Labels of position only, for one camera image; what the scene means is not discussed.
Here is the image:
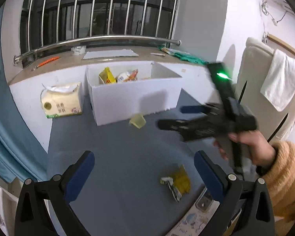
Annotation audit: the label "orange beaded pen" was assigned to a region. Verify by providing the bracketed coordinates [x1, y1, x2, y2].
[31, 56, 61, 71]

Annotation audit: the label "white illustrated snack bag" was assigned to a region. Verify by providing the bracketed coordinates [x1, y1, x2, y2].
[116, 69, 138, 83]

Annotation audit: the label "small white stick on sill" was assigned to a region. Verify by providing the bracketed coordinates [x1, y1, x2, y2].
[150, 52, 166, 57]

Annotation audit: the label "white towel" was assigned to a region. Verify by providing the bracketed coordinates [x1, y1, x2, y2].
[260, 49, 295, 112]

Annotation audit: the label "cream armchair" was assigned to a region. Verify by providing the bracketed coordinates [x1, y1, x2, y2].
[235, 37, 295, 142]

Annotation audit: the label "smartphone with cartoon case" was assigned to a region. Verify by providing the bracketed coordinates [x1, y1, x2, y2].
[167, 187, 219, 235]

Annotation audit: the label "yellow chips bag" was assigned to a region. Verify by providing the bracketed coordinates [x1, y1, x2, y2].
[99, 67, 117, 84]

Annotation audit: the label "orange fuzzy right sleeve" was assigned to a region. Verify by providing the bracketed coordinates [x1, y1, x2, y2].
[262, 141, 295, 222]

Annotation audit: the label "white paper sheet on sill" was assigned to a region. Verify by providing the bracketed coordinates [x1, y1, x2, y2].
[83, 49, 139, 60]

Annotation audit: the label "white cardboard box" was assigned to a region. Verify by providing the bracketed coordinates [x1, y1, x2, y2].
[86, 61, 183, 126]

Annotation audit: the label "white tape roll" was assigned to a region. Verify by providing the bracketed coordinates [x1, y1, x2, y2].
[71, 46, 86, 55]

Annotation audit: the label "blue curtain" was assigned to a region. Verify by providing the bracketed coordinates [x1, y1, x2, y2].
[0, 8, 47, 183]

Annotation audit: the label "small yellow-green crumpled wrapper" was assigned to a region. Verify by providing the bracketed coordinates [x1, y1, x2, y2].
[160, 165, 191, 202]

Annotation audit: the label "tissue paper pack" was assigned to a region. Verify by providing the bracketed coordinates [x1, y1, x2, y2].
[40, 82, 84, 119]

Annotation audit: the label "small translucent yellow packet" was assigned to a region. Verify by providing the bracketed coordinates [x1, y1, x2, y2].
[129, 113, 147, 129]

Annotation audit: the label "person right hand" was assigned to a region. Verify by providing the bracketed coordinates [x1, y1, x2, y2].
[228, 131, 276, 168]

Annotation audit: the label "steel window guard bars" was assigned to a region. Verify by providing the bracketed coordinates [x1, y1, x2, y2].
[13, 0, 181, 67]

